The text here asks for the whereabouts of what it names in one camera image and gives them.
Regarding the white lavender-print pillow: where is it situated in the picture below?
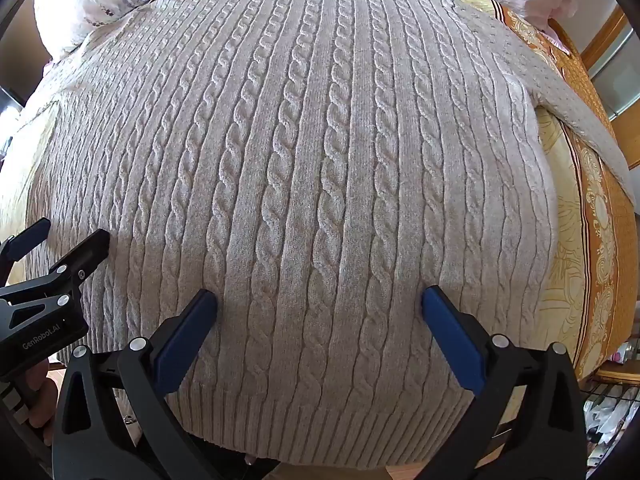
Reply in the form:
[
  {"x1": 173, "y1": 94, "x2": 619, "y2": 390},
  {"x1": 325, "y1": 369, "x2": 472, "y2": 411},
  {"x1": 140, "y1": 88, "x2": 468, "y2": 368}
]
[{"x1": 32, "y1": 0, "x2": 213, "y2": 58}]

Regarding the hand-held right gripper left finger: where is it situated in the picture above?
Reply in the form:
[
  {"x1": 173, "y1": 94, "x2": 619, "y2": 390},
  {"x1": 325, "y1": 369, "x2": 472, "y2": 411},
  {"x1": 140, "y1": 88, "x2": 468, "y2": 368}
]
[{"x1": 52, "y1": 289, "x2": 251, "y2": 480}]

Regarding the wooden stool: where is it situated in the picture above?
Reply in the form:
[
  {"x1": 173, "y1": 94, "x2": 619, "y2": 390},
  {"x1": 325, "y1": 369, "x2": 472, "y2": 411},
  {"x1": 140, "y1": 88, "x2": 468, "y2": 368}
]
[{"x1": 595, "y1": 359, "x2": 640, "y2": 387}]

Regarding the person's left hand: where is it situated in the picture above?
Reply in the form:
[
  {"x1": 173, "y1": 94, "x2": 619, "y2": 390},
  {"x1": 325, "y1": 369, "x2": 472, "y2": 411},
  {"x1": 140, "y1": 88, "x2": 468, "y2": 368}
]
[{"x1": 20, "y1": 360, "x2": 60, "y2": 447}]

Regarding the wooden bed headboard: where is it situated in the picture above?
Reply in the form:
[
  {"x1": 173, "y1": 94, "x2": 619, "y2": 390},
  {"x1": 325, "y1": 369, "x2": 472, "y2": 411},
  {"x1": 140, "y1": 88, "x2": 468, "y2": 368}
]
[{"x1": 547, "y1": 7, "x2": 632, "y2": 81}]

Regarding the beige cable-knit sweater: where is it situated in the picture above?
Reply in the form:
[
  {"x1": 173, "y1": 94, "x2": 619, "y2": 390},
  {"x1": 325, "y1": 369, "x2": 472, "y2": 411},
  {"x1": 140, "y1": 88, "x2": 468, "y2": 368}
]
[{"x1": 22, "y1": 0, "x2": 640, "y2": 471}]

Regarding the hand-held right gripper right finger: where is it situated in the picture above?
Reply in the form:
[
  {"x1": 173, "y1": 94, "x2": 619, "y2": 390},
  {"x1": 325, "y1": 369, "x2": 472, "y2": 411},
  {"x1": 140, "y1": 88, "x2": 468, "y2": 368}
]
[{"x1": 415, "y1": 285, "x2": 587, "y2": 480}]

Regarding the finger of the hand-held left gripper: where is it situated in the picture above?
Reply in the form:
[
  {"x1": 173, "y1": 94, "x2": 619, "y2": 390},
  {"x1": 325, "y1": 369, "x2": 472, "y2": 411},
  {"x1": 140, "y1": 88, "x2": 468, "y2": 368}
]
[
  {"x1": 27, "y1": 228, "x2": 111, "y2": 307},
  {"x1": 0, "y1": 217, "x2": 52, "y2": 281}
]

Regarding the black wire rack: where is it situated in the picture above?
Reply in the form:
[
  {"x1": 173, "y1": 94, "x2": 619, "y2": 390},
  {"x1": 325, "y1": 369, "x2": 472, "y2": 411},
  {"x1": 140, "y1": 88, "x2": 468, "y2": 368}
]
[{"x1": 580, "y1": 380, "x2": 640, "y2": 480}]

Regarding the yellow patterned bed sheet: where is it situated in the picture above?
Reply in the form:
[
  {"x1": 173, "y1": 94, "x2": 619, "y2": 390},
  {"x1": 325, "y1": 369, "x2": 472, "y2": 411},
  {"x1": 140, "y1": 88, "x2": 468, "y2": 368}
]
[{"x1": 0, "y1": 0, "x2": 640, "y2": 383}]

